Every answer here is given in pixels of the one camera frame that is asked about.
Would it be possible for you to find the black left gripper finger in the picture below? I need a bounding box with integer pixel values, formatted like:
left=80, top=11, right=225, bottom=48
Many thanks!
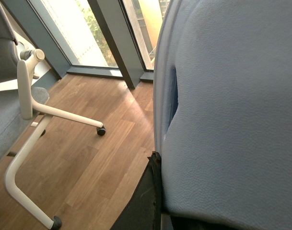
left=111, top=151, right=162, bottom=230

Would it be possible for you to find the grey white office chair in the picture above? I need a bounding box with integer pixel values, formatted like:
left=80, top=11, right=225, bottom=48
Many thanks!
left=0, top=3, right=105, bottom=230

